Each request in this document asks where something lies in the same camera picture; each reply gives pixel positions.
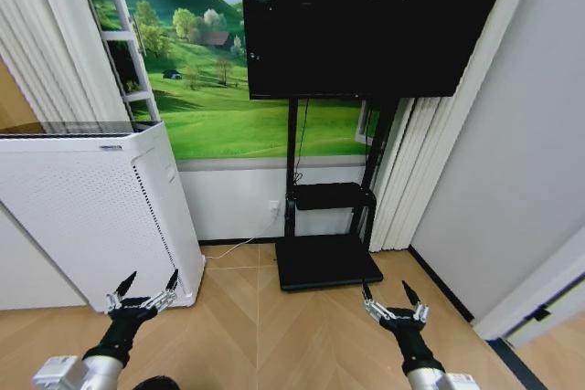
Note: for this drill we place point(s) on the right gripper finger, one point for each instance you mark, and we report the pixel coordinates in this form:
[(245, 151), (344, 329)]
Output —
[(415, 301), (374, 306)]

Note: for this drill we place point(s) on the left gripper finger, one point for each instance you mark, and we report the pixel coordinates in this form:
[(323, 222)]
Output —
[(163, 296), (120, 292)]

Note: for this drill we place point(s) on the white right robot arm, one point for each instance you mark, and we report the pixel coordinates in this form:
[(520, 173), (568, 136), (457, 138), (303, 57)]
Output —
[(439, 377)]

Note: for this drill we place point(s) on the black television floor stand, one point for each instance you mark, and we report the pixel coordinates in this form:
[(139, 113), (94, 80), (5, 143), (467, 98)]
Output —
[(330, 225)]

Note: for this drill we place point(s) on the white air purifier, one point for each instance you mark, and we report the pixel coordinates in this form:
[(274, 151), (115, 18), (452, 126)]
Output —
[(98, 214)]

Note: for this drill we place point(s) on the white door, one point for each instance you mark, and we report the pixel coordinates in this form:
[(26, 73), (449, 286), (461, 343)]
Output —
[(530, 312)]

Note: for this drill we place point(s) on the white pleated curtain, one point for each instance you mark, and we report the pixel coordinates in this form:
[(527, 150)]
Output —
[(59, 38), (439, 134)]

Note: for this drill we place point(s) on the large black television screen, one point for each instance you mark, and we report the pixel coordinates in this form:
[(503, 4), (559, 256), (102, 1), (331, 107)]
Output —
[(361, 24)]

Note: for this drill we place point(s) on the white wall socket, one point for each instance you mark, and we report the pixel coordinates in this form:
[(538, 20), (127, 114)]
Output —
[(273, 207)]

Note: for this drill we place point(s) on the green landscape wall poster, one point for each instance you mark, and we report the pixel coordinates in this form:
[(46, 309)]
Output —
[(201, 66)]

